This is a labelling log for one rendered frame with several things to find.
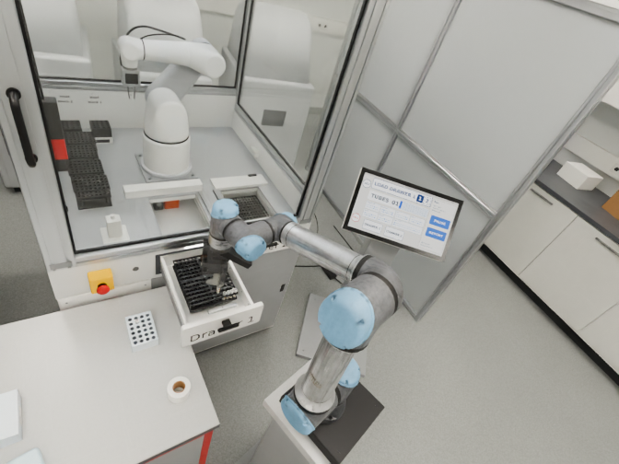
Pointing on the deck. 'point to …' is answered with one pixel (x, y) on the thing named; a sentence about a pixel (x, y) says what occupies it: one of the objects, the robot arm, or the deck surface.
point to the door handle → (21, 125)
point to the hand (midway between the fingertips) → (221, 284)
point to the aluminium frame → (32, 117)
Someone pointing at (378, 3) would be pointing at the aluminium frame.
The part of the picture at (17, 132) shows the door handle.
